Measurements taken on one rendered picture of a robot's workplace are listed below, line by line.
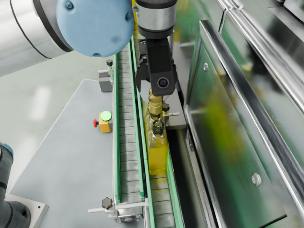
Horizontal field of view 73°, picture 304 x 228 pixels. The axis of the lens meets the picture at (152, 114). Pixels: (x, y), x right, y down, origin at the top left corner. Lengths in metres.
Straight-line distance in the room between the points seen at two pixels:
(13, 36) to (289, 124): 0.32
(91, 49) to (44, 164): 0.82
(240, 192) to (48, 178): 0.75
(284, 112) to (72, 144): 0.87
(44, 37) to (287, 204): 0.34
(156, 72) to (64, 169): 0.67
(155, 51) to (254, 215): 0.34
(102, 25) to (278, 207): 0.31
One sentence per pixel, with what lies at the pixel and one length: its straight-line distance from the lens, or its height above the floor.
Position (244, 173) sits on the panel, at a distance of 0.41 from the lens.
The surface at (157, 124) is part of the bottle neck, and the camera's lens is 0.54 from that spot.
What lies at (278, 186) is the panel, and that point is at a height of 1.30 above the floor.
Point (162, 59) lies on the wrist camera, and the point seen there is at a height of 1.32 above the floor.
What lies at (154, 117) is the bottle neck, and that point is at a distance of 0.57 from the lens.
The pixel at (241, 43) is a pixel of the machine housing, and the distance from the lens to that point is 0.38.
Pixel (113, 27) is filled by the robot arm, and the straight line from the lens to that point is 0.22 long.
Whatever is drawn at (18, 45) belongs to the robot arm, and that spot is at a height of 1.45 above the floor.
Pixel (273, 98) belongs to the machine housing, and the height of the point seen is 1.37.
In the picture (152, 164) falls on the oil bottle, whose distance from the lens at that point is 0.66.
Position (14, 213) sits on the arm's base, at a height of 0.86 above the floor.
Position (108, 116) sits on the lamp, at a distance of 0.93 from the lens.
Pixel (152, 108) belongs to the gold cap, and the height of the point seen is 1.15.
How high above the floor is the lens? 1.56
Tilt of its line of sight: 51 degrees down
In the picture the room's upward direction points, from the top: straight up
